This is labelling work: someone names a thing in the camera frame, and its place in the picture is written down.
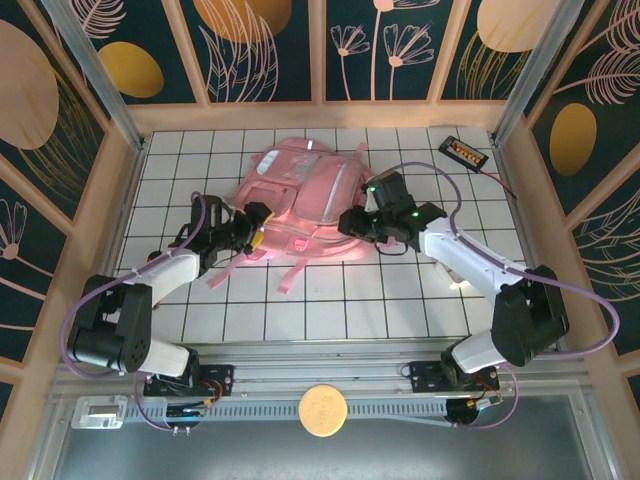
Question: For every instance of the pink backpack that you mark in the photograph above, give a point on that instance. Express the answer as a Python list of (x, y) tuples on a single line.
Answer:
[(300, 200)]

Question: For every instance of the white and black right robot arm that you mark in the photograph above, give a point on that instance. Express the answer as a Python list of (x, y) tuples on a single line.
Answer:
[(465, 255)]

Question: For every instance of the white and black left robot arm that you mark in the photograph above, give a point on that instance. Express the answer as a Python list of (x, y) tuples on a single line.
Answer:
[(165, 272)]

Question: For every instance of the white plastic box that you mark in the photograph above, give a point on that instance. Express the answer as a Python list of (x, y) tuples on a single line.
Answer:
[(447, 277)]

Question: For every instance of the black charging board yellow connectors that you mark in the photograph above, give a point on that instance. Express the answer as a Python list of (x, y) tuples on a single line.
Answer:
[(462, 152)]

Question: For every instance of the round cork disc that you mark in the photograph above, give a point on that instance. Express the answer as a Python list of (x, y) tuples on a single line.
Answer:
[(322, 410)]

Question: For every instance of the small circuit board with LED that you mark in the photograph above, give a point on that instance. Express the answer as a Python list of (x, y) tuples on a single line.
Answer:
[(485, 404), (187, 411)]

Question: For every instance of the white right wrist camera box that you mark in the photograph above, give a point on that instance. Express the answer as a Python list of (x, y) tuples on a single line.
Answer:
[(369, 200)]

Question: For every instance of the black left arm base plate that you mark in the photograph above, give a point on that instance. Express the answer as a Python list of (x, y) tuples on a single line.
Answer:
[(220, 380)]

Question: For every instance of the aluminium rail frame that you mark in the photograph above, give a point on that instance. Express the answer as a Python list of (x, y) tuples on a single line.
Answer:
[(320, 372)]

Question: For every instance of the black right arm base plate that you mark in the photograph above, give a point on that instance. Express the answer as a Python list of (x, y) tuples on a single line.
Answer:
[(425, 377)]

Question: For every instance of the aluminium corner post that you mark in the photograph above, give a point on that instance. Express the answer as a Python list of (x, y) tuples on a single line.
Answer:
[(97, 75), (531, 75)]

